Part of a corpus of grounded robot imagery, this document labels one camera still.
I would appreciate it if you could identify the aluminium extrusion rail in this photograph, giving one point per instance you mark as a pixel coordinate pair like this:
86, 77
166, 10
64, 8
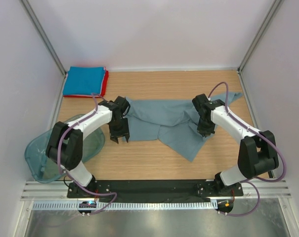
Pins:
57, 190

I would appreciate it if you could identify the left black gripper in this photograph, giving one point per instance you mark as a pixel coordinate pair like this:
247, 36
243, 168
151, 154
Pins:
114, 134

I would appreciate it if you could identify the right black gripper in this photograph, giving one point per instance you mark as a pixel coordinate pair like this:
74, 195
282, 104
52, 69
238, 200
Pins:
205, 132

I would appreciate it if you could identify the grey-blue t shirt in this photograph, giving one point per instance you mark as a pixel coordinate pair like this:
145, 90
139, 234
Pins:
173, 122

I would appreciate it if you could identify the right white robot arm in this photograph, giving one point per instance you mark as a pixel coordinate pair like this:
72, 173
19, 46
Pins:
257, 149

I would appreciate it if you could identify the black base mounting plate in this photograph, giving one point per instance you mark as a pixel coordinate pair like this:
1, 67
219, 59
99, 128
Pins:
166, 191

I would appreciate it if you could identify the left aluminium frame post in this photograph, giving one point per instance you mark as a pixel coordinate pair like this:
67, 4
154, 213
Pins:
40, 30

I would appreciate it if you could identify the slotted grey cable duct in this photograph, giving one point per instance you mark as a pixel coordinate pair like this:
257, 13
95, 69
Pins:
89, 206

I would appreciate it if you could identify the right aluminium frame post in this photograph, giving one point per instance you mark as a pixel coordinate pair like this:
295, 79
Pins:
276, 4

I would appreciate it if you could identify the folded red t shirt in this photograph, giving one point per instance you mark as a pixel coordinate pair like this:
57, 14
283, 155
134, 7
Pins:
104, 81

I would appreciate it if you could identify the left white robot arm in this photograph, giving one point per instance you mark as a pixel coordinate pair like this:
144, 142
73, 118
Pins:
65, 146

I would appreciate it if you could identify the aluminium frame post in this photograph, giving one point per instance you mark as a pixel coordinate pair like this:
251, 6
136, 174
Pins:
40, 30
276, 4

